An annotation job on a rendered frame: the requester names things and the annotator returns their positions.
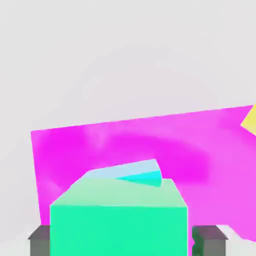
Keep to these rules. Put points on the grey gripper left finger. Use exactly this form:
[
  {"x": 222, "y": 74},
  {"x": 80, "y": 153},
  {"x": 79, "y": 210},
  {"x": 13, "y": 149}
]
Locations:
[{"x": 40, "y": 243}]

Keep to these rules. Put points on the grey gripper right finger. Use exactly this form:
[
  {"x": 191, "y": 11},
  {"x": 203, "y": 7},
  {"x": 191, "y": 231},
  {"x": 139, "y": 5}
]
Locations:
[{"x": 212, "y": 243}]

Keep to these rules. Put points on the small green cube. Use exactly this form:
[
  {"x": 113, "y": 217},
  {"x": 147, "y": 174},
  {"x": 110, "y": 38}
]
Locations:
[{"x": 118, "y": 226}]

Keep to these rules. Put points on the small cyan cube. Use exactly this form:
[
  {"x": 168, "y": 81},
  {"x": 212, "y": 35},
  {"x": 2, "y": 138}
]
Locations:
[{"x": 140, "y": 173}]

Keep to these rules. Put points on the small yellow cube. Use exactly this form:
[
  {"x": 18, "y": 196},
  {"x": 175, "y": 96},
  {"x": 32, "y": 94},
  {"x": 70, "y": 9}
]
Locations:
[{"x": 250, "y": 121}]

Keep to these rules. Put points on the large magenta box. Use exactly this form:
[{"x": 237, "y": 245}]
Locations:
[{"x": 210, "y": 170}]

